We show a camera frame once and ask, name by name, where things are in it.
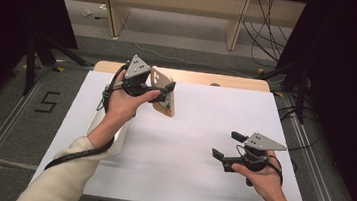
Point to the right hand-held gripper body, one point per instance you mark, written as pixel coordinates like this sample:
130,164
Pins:
264,143

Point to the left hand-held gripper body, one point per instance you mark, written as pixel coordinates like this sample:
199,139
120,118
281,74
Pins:
138,67

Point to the white plastic bin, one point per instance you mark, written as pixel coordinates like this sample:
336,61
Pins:
121,138

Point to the person's left hand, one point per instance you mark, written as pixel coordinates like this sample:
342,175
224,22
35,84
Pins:
122,104

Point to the person's right hand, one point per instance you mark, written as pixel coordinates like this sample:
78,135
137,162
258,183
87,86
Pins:
266,185

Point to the white table cover sheet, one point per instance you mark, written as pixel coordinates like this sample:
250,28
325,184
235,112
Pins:
196,132

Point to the wooden table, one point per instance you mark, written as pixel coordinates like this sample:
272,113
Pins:
202,78

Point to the yellow tape piece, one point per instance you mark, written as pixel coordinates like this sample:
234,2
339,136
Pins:
58,68
278,93
260,70

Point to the small black floor object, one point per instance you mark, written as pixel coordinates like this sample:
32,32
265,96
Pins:
100,18

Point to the black metal stand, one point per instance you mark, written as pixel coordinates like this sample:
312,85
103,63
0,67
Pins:
302,93
30,65

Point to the small white floor object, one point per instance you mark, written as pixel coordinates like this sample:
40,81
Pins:
86,12

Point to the beige wooden shelf unit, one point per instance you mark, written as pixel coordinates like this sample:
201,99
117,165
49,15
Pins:
177,0

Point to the black curtain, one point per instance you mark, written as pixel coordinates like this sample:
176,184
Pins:
1,11
354,65

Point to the aluminium floor rail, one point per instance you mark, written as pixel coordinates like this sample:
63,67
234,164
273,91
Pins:
2,129
312,161

